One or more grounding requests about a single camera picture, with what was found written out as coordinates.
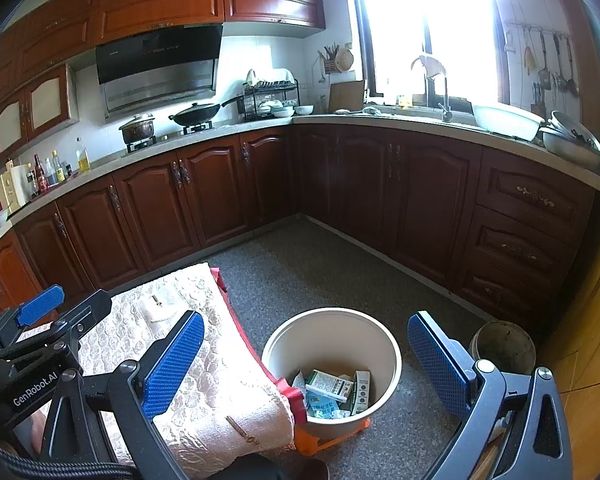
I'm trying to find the metal bowl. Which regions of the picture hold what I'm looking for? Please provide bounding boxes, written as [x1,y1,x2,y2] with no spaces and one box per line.
[550,110,600,153]

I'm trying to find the white green printed box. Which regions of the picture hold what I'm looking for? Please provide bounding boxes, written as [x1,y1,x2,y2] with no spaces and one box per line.
[306,369,356,402]
[352,370,372,417]

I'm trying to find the black hanging spatula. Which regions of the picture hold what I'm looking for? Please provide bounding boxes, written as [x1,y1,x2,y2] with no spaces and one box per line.
[537,30,552,91]

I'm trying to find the wall chopstick holder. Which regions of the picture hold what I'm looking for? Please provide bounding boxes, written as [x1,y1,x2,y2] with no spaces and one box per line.
[317,42,342,75]

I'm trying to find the black braided strap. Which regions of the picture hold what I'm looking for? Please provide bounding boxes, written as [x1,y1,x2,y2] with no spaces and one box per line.
[0,432,138,480]

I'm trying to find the dark cooking pot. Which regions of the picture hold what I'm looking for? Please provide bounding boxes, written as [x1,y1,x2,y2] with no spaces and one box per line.
[119,114,157,145]

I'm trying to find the cream microwave oven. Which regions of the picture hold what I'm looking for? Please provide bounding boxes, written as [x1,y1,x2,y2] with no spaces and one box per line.
[0,164,32,226]

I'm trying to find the wooden wall cabinets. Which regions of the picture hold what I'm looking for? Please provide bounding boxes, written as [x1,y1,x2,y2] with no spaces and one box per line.
[0,0,327,86]

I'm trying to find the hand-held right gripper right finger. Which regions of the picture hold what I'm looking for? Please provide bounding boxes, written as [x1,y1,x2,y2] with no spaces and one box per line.
[406,310,573,480]

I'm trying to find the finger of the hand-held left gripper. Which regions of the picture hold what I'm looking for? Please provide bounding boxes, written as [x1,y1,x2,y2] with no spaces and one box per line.
[0,284,66,357]
[0,289,113,369]

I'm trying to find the large metal basin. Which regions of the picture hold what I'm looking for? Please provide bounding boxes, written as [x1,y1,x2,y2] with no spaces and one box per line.
[540,127,600,171]

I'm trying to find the glass door wall cabinet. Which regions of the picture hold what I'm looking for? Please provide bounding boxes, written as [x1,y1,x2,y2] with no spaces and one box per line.
[0,62,79,173]

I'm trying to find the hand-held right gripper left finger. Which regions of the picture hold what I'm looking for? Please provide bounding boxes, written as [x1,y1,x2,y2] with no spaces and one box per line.
[40,310,206,480]

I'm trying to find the blue white packet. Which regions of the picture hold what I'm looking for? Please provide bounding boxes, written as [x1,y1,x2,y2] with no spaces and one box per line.
[307,400,352,420]

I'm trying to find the white plastic basin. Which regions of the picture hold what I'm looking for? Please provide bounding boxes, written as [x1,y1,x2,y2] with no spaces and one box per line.
[471,104,546,142]

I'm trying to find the orange plastic stool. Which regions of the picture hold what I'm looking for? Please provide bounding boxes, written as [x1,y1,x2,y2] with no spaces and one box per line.
[294,417,371,457]

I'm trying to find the wooden base cabinets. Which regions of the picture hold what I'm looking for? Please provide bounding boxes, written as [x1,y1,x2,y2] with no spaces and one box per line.
[0,112,600,346]

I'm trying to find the red cloth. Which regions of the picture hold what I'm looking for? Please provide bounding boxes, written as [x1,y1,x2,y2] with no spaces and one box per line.
[209,266,307,428]

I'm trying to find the black dish rack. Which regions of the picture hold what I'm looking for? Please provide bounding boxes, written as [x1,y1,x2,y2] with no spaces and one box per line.
[243,67,300,121]

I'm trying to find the wooden cutting board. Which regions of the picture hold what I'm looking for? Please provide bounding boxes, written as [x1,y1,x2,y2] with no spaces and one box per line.
[328,80,366,112]

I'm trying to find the white plastic bucket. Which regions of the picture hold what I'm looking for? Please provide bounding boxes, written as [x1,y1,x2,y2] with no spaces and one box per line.
[261,308,403,441]

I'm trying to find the black wok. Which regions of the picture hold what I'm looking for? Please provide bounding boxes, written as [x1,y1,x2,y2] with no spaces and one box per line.
[169,97,241,127]

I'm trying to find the window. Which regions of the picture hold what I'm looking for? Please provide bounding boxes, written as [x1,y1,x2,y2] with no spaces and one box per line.
[352,0,511,108]

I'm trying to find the yellow oil bottle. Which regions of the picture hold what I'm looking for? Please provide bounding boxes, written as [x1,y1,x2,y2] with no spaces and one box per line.
[75,137,92,175]

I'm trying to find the metal faucet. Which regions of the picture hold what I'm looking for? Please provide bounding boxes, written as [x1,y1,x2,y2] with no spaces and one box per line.
[437,75,454,122]

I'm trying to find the black range hood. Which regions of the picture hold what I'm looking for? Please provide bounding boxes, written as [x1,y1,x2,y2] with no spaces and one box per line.
[96,24,224,113]

